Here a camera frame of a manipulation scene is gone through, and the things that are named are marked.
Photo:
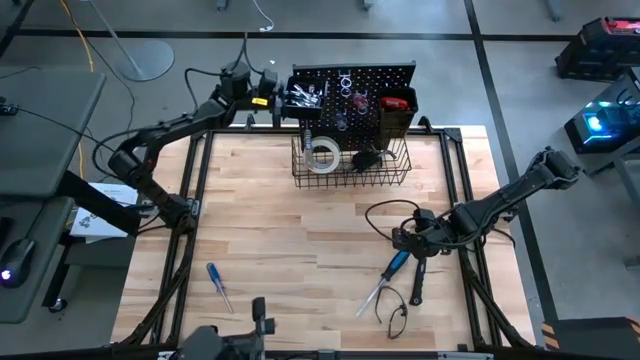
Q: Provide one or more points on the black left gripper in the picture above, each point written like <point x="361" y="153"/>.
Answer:
<point x="270" y="92"/>

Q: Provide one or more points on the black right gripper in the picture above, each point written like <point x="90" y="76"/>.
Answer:
<point x="422" y="237"/>

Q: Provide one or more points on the silver wrenches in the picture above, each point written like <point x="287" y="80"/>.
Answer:
<point x="306" y="94"/>

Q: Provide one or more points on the white masking tape roll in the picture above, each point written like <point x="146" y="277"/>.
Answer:
<point x="324" y="141"/>

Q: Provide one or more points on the black metal pegboard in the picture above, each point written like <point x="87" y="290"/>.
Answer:
<point x="370" y="80"/>

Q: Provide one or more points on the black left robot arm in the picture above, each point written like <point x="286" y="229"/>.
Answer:
<point x="165" y="131"/>

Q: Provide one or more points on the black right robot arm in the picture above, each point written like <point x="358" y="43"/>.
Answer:
<point x="500" y="197"/>

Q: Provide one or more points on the wide black pegboard bin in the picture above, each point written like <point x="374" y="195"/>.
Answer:
<point x="300" y="112"/>

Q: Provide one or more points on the silver pegboard hook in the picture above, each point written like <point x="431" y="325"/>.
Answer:
<point x="345" y="85"/>
<point x="366" y="95"/>

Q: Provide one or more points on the tall black pegboard bin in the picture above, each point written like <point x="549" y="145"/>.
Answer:
<point x="397" y="125"/>

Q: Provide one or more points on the grey furniture foot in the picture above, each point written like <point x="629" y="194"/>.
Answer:
<point x="552" y="7"/>
<point x="367" y="4"/>
<point x="222" y="4"/>

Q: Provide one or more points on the grey round stand base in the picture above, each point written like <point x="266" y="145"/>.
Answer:
<point x="147" y="60"/>

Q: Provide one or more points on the black block with hazard stripes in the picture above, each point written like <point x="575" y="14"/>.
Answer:
<point x="590" y="340"/>

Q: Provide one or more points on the black computer with coloured lights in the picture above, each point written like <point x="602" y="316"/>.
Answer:
<point x="600" y="130"/>

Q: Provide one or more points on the white paper sheet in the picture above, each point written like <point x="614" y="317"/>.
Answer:
<point x="95" y="225"/>

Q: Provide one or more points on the grey desk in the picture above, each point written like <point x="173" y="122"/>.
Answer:
<point x="40" y="140"/>

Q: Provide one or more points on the black crate with red top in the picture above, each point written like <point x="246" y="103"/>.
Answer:
<point x="595" y="55"/>

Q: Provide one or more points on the black desk leg with caster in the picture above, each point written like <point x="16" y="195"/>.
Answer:
<point x="60" y="270"/>

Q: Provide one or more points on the black computer mouse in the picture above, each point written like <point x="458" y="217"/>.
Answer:
<point x="17" y="260"/>

